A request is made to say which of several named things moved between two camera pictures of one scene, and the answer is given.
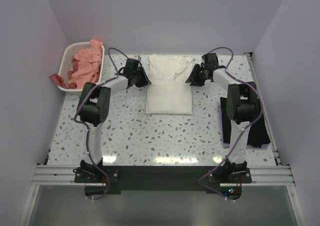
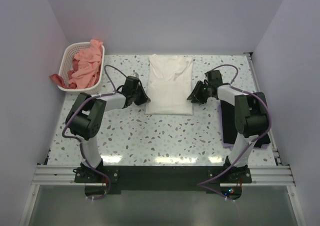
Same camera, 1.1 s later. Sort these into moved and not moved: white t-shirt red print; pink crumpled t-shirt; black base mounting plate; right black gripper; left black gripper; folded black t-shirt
Moved: left black gripper; right black gripper
Not moved: black base mounting plate; pink crumpled t-shirt; white t-shirt red print; folded black t-shirt
